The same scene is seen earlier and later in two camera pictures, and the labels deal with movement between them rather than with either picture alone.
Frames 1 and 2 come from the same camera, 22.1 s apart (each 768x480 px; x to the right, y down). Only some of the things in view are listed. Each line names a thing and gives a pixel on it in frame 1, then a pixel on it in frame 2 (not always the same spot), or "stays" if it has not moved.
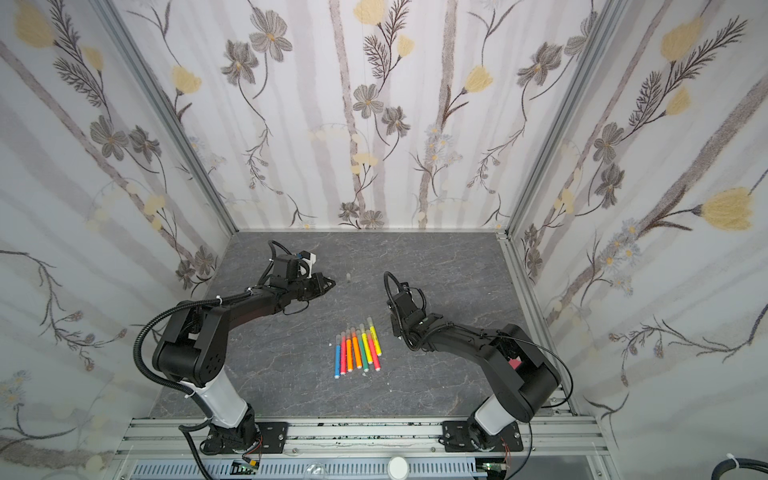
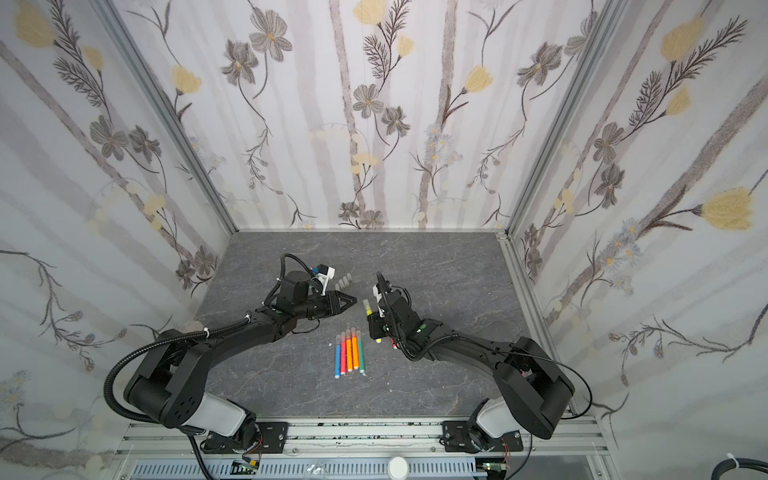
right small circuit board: x=495 y=466 stays
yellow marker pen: x=366 y=344 to x=367 y=306
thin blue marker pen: x=337 y=358 stays
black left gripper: x=319 y=288 to x=333 y=305
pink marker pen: x=343 y=353 stays
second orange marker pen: x=356 y=349 stays
